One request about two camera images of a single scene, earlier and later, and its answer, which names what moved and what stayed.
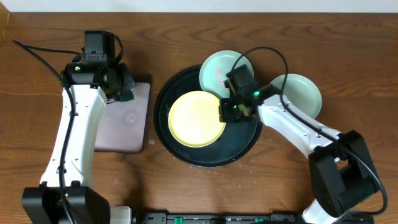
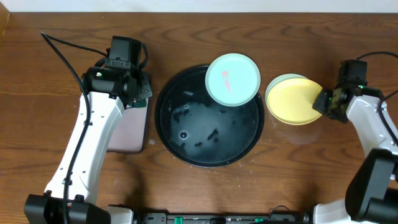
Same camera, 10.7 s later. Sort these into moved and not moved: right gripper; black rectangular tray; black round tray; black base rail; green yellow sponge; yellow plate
Moved: green yellow sponge; right gripper; yellow plate
Not moved: black round tray; black base rail; black rectangular tray
